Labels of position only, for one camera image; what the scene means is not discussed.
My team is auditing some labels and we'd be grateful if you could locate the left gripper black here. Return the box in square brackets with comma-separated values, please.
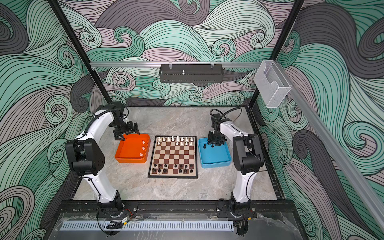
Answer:
[112, 119, 140, 140]

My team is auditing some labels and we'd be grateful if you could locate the aluminium rail right wall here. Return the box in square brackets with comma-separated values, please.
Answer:
[273, 61, 384, 230]

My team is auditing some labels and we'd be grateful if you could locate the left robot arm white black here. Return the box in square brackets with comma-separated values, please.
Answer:
[65, 102, 140, 212]

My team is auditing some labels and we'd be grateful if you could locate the blue plastic tray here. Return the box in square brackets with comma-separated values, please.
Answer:
[198, 138, 232, 169]

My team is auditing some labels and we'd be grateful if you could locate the white slotted cable duct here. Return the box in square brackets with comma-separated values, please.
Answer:
[60, 221, 234, 232]

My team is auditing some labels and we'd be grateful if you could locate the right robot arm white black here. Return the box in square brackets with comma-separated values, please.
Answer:
[208, 108, 264, 215]

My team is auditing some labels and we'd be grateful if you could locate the aluminium rail back wall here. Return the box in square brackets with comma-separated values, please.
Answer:
[90, 61, 261, 69]

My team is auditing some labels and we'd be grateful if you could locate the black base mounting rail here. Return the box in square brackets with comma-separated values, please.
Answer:
[56, 199, 298, 214]

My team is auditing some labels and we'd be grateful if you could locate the clear acrylic wall holder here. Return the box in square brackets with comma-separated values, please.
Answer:
[254, 60, 292, 109]

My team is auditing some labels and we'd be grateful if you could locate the orange plastic tray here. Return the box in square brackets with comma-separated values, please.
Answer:
[115, 134, 151, 164]

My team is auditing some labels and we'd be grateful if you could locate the brown cream chess board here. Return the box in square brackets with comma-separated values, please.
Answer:
[148, 136, 198, 179]

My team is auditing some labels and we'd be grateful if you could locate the aluminium rail wall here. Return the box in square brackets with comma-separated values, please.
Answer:
[273, 61, 384, 230]
[90, 61, 261, 69]

